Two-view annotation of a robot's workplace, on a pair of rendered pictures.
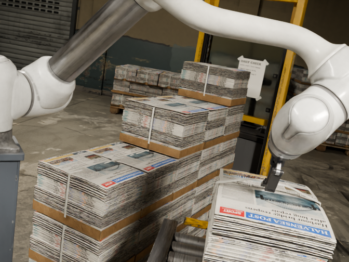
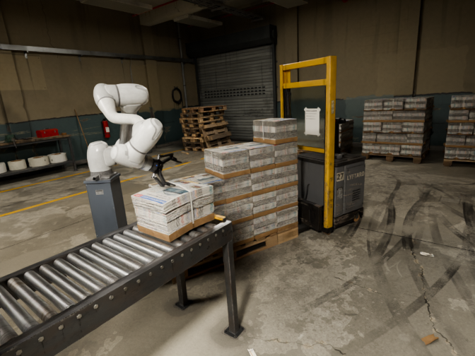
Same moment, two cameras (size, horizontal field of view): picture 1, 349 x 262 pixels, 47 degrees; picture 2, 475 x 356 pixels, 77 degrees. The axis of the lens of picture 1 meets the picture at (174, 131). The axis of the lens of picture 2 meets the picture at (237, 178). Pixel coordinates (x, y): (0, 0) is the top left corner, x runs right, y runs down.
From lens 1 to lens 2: 1.52 m
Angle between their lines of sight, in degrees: 31
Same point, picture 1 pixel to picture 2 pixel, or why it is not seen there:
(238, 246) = (141, 210)
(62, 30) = (268, 104)
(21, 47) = (247, 120)
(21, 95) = (108, 156)
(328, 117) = (116, 152)
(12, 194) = (110, 196)
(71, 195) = not seen: hidden behind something
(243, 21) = (118, 117)
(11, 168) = (107, 185)
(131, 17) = not seen: hidden behind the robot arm
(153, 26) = not seen: hidden behind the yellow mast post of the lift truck
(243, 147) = (319, 170)
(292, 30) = (130, 117)
